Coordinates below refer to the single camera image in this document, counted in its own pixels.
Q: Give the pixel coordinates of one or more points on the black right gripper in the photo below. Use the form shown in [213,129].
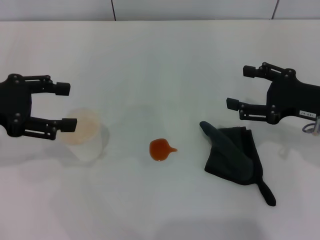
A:
[292,100]

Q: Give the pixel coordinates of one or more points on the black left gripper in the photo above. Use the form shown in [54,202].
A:
[15,105]

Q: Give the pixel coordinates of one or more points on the translucent white plastic cup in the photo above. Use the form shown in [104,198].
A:
[85,145]

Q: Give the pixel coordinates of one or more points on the dark blue rag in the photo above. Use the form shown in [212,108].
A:
[230,157]

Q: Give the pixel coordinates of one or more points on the brown water stain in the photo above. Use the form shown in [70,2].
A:
[160,150]

